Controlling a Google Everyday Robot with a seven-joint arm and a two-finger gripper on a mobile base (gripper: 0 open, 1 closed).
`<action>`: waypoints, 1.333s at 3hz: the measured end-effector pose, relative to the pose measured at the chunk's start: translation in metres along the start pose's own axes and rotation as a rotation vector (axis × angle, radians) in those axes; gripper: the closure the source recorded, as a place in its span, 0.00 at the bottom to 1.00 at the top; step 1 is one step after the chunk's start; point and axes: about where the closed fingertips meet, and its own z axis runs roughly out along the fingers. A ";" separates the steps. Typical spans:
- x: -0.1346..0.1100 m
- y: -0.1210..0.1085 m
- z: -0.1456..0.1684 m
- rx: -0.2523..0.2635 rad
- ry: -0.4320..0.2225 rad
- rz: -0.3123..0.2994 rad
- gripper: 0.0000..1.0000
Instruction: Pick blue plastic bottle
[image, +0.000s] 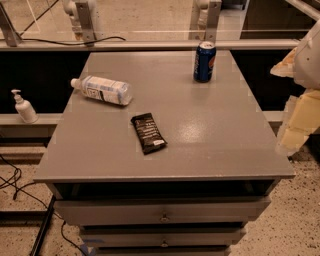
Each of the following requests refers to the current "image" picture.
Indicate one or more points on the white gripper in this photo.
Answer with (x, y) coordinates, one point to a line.
(309, 61)

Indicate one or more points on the clear blue plastic bottle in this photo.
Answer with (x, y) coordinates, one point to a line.
(102, 89)

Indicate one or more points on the white pump dispenser bottle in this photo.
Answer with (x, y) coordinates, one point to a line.
(24, 108)

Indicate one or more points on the blue soda can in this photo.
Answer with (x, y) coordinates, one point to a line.
(204, 61)

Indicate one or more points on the grey drawer cabinet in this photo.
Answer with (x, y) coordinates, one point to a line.
(219, 143)

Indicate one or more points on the black snack wrapper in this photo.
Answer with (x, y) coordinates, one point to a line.
(148, 133)

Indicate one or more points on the upper grey drawer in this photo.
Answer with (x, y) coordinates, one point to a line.
(116, 212)

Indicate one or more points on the grey drawer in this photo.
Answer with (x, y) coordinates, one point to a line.
(162, 237)
(116, 212)

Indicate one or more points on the lower grey drawer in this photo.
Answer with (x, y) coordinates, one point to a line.
(162, 237)

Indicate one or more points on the black floor bar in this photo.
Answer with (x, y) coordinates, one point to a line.
(45, 223)

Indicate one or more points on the horizontal metal rail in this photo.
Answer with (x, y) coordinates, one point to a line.
(108, 45)

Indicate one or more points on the right metal bracket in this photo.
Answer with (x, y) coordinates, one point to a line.
(204, 20)

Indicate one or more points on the metal bracket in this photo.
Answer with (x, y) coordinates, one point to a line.
(81, 14)
(204, 20)
(11, 37)

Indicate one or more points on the middle metal bracket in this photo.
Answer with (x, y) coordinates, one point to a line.
(81, 14)

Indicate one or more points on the left metal bracket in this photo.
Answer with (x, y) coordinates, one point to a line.
(11, 37)

